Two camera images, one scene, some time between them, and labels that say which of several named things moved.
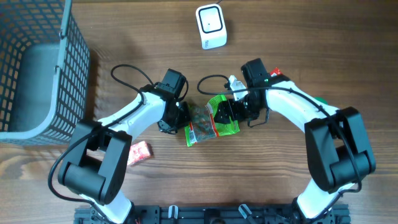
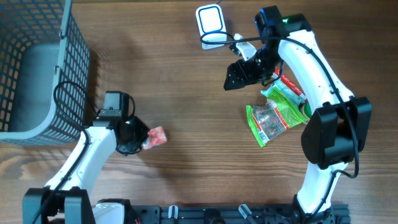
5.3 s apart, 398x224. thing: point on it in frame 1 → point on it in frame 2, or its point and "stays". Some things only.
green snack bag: (203, 125) → (275, 116)
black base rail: (212, 214) stays
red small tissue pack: (137, 152) → (157, 136)
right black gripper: (224, 106) → (249, 78)
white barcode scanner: (211, 26) stays
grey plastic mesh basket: (45, 72) stays
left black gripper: (163, 126) → (138, 135)
